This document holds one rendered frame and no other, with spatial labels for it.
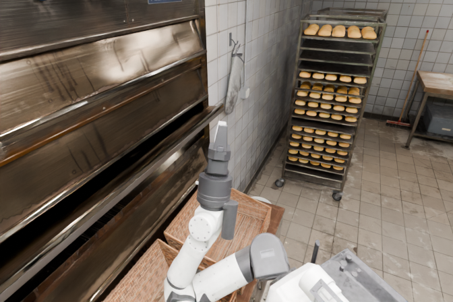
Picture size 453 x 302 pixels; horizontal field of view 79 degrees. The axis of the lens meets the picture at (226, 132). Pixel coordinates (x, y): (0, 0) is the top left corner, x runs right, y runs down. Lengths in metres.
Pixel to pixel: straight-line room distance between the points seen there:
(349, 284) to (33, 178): 0.93
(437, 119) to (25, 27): 4.45
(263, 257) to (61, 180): 0.68
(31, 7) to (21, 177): 0.48
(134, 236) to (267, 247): 0.81
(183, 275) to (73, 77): 0.68
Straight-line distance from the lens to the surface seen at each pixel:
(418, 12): 4.92
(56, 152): 1.05
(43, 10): 0.98
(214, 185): 0.69
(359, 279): 0.87
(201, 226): 0.71
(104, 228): 1.31
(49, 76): 0.98
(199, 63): 1.62
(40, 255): 0.94
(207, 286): 0.89
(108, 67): 1.10
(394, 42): 4.95
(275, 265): 0.84
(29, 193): 1.02
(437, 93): 4.31
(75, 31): 1.03
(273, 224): 2.04
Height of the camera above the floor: 2.07
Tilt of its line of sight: 29 degrees down
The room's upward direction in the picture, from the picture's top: straight up
